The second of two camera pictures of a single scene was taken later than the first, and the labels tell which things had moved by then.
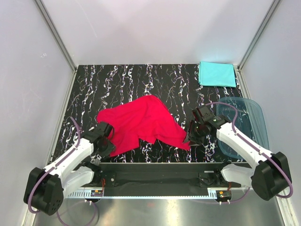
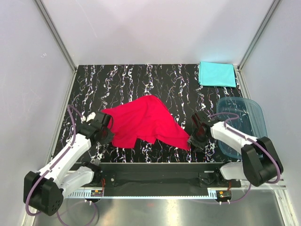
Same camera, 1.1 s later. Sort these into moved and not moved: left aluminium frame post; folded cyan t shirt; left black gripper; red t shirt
Moved: left black gripper
Not moved: folded cyan t shirt; left aluminium frame post; red t shirt
